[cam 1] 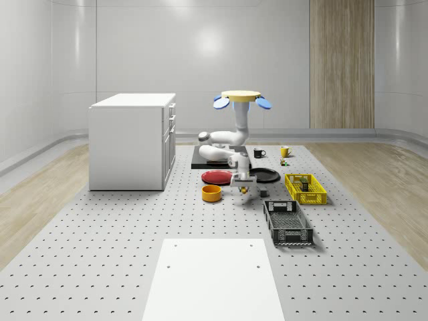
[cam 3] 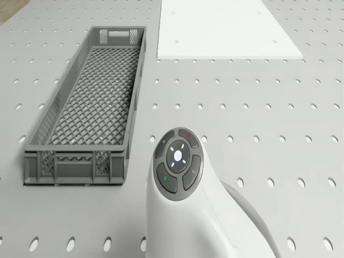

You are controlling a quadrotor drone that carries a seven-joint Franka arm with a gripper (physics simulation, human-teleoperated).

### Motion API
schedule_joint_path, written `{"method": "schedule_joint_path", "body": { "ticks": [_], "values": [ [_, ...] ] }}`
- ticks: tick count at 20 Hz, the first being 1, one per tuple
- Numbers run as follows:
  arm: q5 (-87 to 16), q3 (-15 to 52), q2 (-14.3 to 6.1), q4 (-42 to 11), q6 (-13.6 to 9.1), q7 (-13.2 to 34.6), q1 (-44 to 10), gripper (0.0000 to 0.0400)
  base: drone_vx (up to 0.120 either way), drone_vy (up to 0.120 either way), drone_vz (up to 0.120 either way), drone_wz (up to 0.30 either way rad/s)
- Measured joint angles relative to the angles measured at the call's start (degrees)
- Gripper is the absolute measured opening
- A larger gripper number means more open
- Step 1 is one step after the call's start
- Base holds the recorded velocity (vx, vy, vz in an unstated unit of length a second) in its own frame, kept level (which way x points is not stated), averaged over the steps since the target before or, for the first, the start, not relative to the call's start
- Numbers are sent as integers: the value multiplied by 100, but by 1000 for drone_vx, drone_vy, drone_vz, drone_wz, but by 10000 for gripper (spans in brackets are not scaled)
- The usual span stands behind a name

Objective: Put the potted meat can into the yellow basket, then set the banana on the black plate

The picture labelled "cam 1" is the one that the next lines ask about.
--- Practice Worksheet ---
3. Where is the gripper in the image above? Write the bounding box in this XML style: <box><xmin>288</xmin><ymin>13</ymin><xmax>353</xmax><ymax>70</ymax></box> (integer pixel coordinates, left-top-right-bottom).
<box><xmin>229</xmin><ymin>176</ymin><xmax>257</xmax><ymax>195</ymax></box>

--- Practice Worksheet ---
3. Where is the black plate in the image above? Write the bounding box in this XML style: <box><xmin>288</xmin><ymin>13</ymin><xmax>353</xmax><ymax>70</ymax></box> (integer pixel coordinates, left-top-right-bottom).
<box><xmin>249</xmin><ymin>167</ymin><xmax>281</xmax><ymax>183</ymax></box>

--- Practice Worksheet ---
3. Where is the red plate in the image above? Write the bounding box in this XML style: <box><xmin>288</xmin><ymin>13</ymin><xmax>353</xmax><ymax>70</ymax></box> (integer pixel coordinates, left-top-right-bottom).
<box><xmin>201</xmin><ymin>169</ymin><xmax>234</xmax><ymax>185</ymax></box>

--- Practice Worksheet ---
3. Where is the yellow bowl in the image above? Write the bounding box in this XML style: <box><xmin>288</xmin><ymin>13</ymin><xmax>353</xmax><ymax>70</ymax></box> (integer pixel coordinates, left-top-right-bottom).
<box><xmin>201</xmin><ymin>185</ymin><xmax>222</xmax><ymax>203</ymax></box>

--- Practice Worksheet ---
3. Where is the black stove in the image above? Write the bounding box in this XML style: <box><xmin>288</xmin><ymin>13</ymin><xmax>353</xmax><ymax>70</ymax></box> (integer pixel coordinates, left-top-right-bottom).
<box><xmin>191</xmin><ymin>144</ymin><xmax>251</xmax><ymax>170</ymax></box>

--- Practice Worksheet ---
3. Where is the yellow basket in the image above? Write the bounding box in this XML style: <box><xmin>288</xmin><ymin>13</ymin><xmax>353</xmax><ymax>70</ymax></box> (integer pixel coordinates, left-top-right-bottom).
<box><xmin>284</xmin><ymin>173</ymin><xmax>328</xmax><ymax>205</ymax></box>

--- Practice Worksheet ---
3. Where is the dark grey basket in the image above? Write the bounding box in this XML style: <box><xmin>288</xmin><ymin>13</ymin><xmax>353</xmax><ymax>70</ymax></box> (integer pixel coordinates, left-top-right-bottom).
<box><xmin>262</xmin><ymin>199</ymin><xmax>315</xmax><ymax>247</ymax></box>

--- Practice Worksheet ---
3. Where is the white board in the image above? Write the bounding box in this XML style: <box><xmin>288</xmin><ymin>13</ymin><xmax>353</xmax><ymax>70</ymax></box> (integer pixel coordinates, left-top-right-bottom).
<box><xmin>141</xmin><ymin>238</ymin><xmax>286</xmax><ymax>321</ymax></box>

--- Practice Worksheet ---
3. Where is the white cabinet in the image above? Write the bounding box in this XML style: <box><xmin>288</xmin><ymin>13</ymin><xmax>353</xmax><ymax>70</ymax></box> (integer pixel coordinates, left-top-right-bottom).
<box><xmin>88</xmin><ymin>92</ymin><xmax>177</xmax><ymax>192</ymax></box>

